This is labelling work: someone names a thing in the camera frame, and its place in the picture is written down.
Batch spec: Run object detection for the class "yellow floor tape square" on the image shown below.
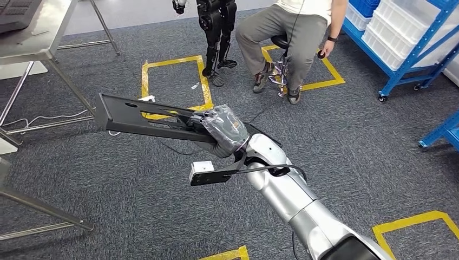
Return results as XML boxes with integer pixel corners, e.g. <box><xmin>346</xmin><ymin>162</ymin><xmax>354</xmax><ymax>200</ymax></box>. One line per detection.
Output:
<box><xmin>372</xmin><ymin>210</ymin><xmax>459</xmax><ymax>260</ymax></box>
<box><xmin>141</xmin><ymin>55</ymin><xmax>215</xmax><ymax>121</ymax></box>
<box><xmin>261</xmin><ymin>44</ymin><xmax>346</xmax><ymax>92</ymax></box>
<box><xmin>197</xmin><ymin>245</ymin><xmax>250</xmax><ymax>260</ymax></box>

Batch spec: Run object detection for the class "blue plastic crate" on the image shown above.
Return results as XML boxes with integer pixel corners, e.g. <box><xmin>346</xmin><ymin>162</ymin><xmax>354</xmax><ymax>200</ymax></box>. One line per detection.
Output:
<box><xmin>349</xmin><ymin>0</ymin><xmax>381</xmax><ymax>17</ymax></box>

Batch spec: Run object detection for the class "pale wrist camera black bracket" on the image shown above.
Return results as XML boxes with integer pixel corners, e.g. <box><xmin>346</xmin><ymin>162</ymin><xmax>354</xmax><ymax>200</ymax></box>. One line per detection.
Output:
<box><xmin>189</xmin><ymin>160</ymin><xmax>248</xmax><ymax>186</ymax></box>

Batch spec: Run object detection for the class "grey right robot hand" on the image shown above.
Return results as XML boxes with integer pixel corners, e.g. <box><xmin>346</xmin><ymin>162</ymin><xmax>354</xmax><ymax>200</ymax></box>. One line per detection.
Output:
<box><xmin>186</xmin><ymin>104</ymin><xmax>251</xmax><ymax>152</ymax></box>

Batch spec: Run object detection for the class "black humanoid robot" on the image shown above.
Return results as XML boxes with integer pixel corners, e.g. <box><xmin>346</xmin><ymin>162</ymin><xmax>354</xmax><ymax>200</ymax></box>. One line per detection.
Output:
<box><xmin>172</xmin><ymin>0</ymin><xmax>238</xmax><ymax>88</ymax></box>

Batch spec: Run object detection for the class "seated person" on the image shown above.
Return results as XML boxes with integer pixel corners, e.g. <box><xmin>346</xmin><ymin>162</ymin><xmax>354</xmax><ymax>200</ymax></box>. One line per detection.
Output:
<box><xmin>234</xmin><ymin>0</ymin><xmax>349</xmax><ymax>106</ymax></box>

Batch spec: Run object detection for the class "chrome stool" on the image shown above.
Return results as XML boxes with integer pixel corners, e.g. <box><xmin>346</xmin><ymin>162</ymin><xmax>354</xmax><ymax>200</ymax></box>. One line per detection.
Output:
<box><xmin>268</xmin><ymin>34</ymin><xmax>292</xmax><ymax>98</ymax></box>

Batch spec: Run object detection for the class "blue metal shelf rack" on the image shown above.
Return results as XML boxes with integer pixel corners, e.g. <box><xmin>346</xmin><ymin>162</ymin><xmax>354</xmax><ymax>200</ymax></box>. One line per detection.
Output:
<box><xmin>418</xmin><ymin>111</ymin><xmax>459</xmax><ymax>152</ymax></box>
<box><xmin>342</xmin><ymin>0</ymin><xmax>459</xmax><ymax>103</ymax></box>

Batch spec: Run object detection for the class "white power cable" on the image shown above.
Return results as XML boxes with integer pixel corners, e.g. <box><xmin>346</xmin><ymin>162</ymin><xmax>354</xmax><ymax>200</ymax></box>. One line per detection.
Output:
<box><xmin>0</xmin><ymin>109</ymin><xmax>121</xmax><ymax>137</ymax></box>

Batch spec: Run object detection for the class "black plastic frame part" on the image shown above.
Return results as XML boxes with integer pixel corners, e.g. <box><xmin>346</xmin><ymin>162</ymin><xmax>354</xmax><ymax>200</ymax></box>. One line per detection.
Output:
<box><xmin>95</xmin><ymin>92</ymin><xmax>218</xmax><ymax>144</ymax></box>

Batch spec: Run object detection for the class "stainless steel table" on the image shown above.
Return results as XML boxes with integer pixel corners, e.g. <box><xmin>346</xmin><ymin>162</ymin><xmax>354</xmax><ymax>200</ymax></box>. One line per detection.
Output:
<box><xmin>0</xmin><ymin>0</ymin><xmax>121</xmax><ymax>155</ymax></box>

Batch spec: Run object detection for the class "black camera cable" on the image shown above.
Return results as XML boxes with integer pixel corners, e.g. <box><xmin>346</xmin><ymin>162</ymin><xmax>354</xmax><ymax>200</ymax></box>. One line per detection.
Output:
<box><xmin>234</xmin><ymin>163</ymin><xmax>308</xmax><ymax>260</ymax></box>

